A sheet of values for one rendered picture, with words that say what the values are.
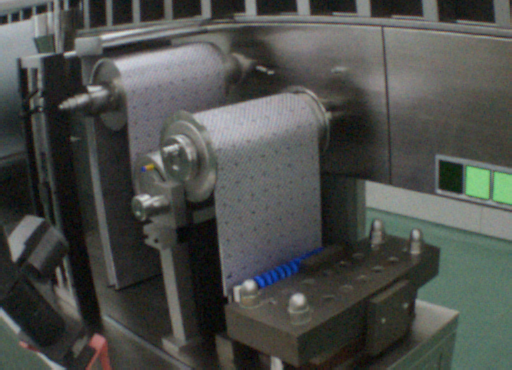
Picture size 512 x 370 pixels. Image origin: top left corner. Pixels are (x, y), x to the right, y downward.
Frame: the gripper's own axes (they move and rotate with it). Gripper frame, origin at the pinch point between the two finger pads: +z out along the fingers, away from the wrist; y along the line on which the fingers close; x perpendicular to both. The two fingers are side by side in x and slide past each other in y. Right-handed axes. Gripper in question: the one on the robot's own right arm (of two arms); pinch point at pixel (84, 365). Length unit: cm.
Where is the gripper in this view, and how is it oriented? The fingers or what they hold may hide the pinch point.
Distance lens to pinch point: 88.8
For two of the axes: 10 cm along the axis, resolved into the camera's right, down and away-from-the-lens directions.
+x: -4.4, 7.1, -5.5
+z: 3.3, 7.0, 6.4
